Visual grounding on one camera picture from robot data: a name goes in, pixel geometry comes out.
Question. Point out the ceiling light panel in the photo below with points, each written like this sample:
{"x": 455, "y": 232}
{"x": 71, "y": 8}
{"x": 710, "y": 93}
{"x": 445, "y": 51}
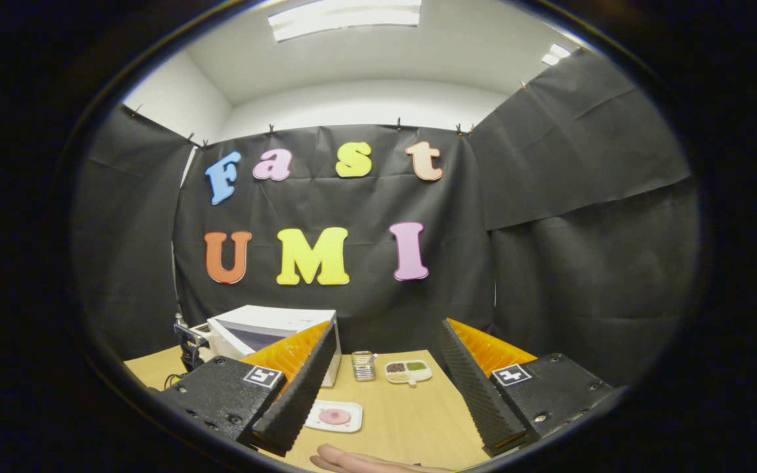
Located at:
{"x": 345, "y": 16}
{"x": 556, "y": 54}

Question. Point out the pink round meat slice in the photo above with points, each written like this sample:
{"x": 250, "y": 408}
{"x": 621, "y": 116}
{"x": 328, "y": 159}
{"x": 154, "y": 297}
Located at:
{"x": 334, "y": 416}

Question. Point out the white microwave oven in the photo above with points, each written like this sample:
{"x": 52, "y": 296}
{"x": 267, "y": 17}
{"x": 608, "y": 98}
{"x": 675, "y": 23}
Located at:
{"x": 273, "y": 318}

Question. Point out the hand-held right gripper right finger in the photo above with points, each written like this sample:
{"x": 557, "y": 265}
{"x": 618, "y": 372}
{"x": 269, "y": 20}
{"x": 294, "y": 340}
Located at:
{"x": 477, "y": 394}

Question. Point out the black backdrop cloth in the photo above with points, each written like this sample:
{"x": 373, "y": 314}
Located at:
{"x": 549, "y": 249}

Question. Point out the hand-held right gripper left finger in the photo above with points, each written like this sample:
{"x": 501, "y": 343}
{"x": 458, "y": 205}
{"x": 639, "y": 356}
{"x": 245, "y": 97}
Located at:
{"x": 299, "y": 394}

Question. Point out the white square food plate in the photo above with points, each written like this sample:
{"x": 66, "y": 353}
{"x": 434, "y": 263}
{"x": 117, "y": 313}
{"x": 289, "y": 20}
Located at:
{"x": 316, "y": 424}

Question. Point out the divided dish with spices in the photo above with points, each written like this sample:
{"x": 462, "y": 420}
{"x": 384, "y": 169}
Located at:
{"x": 408, "y": 372}

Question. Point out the cream toaster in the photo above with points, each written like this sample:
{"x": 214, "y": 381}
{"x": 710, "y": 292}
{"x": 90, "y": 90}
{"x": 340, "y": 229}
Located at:
{"x": 202, "y": 330}

